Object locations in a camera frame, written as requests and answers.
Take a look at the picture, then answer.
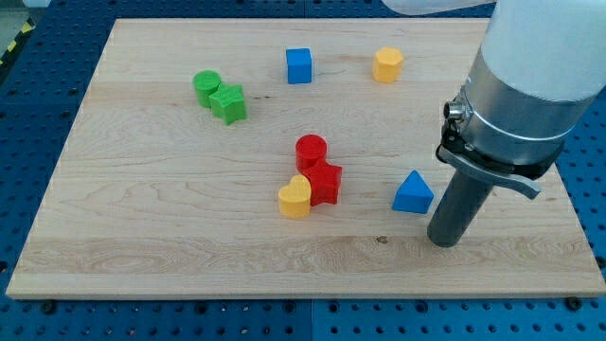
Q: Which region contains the blue cube block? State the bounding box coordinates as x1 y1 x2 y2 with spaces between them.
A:
285 47 312 84

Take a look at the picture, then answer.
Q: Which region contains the blue triangle block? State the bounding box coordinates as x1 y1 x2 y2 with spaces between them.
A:
392 170 435 214

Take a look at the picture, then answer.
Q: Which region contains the wooden board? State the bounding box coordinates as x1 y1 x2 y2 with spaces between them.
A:
7 19 605 300

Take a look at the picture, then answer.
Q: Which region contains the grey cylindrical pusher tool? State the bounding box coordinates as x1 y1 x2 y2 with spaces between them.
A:
427 170 493 247

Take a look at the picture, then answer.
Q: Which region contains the yellow heart block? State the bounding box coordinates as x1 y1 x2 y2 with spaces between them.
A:
278 175 312 219

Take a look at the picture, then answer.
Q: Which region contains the red star block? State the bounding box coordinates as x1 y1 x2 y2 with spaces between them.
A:
302 159 342 206

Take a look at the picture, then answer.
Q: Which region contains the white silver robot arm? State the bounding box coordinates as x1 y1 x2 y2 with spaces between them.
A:
427 0 605 247

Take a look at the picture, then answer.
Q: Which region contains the green star block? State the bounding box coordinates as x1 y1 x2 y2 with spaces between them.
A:
209 83 247 125

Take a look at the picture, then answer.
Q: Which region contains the red cylinder block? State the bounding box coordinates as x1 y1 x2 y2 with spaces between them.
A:
295 135 328 171

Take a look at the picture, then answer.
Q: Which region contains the yellow hexagon block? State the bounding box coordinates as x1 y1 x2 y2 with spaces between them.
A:
371 46 403 83

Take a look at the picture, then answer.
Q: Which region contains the green cylinder block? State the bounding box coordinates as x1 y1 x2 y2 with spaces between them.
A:
192 70 222 108

